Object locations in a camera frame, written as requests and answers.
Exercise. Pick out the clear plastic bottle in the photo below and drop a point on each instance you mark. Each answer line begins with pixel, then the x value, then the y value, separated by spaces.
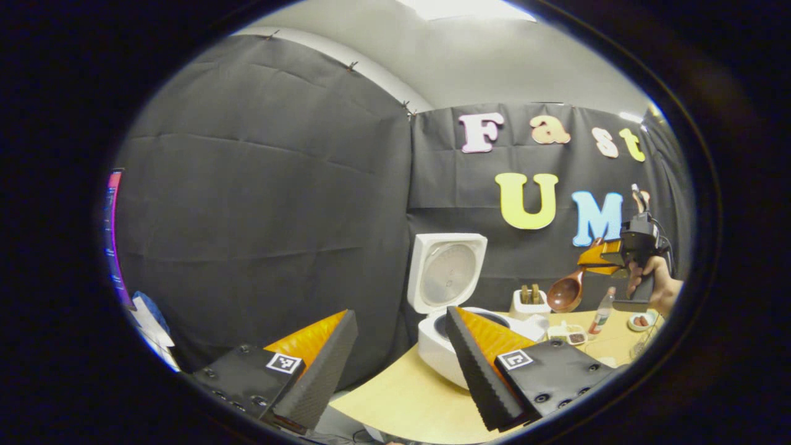
pixel 600 312

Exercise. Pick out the black backdrop cloth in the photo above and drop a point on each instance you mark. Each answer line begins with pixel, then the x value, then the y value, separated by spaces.
pixel 247 216

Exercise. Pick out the white rice cooker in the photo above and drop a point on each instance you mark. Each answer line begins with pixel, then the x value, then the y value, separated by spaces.
pixel 448 272

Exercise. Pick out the pale green plate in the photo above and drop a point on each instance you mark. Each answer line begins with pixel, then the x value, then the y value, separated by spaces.
pixel 631 322

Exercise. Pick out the large ceiling light panel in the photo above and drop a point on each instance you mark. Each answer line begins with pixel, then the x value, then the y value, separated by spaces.
pixel 463 7

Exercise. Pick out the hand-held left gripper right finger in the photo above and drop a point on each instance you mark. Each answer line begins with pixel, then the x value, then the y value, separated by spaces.
pixel 479 377

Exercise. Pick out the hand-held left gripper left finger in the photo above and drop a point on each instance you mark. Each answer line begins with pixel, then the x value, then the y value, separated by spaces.
pixel 318 377

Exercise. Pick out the blue and white bag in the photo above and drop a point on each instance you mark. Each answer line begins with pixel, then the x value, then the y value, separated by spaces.
pixel 151 327

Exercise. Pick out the white toaster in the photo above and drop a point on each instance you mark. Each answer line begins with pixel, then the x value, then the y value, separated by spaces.
pixel 530 309

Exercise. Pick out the brown bread slice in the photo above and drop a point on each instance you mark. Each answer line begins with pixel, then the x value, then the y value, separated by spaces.
pixel 536 293
pixel 524 294

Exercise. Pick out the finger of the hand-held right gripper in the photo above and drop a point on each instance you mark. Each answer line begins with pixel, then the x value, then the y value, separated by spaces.
pixel 602 253
pixel 609 270

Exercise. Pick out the brown wooden spoon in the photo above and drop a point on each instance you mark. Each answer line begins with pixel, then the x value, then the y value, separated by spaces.
pixel 563 295

